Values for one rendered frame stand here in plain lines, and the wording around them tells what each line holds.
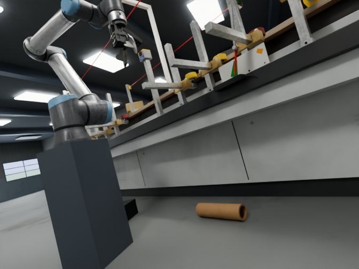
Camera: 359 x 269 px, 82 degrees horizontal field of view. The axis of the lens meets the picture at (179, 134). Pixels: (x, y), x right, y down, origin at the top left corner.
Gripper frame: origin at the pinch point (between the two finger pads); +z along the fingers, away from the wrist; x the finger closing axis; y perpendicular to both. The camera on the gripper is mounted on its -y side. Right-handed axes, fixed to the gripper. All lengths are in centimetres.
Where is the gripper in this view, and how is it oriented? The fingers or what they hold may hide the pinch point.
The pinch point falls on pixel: (132, 61)
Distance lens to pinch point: 117.4
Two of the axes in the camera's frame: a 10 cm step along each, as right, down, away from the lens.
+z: 2.6, 9.6, -0.5
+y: -7.7, 1.7, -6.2
